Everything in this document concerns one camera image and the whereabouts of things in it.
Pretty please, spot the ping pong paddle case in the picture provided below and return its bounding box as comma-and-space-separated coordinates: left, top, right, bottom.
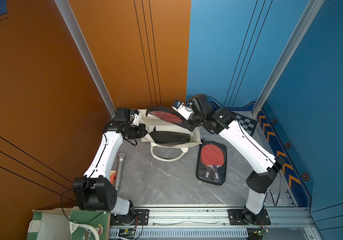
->
146, 106, 186, 125
149, 128, 191, 144
196, 141, 227, 186

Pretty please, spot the cream canvas tote bag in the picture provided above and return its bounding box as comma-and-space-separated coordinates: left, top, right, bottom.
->
139, 107, 202, 162

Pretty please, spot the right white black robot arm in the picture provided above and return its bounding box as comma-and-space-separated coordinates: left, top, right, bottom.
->
174, 105, 285, 225

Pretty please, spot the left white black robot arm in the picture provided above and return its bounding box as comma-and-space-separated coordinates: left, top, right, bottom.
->
72, 122, 147, 225

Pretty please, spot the green white christmas bag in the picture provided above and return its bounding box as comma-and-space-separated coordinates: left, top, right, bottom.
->
27, 207, 110, 240

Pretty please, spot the grey microphone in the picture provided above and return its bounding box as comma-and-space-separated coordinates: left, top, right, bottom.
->
114, 153, 126, 192

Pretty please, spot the red card box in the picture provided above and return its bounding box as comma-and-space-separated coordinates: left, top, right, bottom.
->
110, 170, 116, 184

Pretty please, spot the black grey checkerboard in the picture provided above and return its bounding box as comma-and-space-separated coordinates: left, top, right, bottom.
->
234, 113, 257, 136

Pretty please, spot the left green circuit board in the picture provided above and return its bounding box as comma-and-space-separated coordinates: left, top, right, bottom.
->
117, 228, 136, 240

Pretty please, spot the green circuit board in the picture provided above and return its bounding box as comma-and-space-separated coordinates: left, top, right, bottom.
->
117, 228, 136, 240
253, 229, 270, 240

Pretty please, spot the right green circuit board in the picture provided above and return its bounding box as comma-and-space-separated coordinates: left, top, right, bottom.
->
253, 229, 270, 240

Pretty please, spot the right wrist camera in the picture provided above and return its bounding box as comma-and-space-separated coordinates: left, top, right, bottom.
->
172, 93, 216, 119

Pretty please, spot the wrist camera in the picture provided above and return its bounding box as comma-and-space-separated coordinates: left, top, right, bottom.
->
112, 108, 141, 126
172, 93, 216, 119

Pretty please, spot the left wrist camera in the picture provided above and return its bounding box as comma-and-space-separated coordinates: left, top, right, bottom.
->
112, 108, 141, 126

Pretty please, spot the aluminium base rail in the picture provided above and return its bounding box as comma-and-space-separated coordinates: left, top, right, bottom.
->
109, 205, 316, 240

